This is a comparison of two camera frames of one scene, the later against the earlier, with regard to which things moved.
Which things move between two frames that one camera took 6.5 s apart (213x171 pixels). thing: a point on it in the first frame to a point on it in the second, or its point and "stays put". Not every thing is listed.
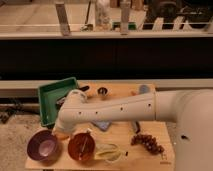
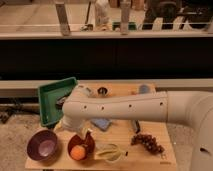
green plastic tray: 49,97 stays put
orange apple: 62,136 to 77,152
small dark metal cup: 102,90 stays put
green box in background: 131,25 stays put
